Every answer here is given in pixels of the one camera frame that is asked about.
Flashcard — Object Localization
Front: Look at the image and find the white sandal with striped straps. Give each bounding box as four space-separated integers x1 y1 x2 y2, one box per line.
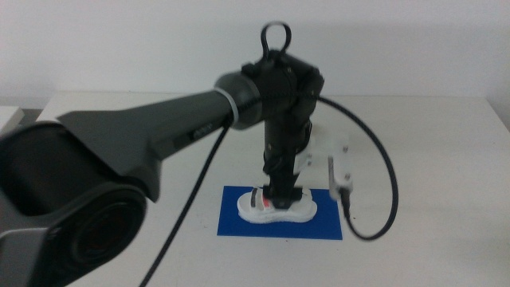
236 187 319 224

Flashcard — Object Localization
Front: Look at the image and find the blue rectangular mat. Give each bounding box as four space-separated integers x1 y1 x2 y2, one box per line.
216 185 343 242

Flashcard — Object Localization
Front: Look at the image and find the white side table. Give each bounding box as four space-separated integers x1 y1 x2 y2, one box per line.
0 105 26 133

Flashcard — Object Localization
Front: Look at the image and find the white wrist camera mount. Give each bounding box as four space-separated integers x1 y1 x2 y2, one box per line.
293 132 352 177

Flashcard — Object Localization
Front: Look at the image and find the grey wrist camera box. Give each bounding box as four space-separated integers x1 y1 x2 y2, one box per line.
327 155 355 201

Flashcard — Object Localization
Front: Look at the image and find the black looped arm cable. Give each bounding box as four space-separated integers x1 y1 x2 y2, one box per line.
260 21 292 57

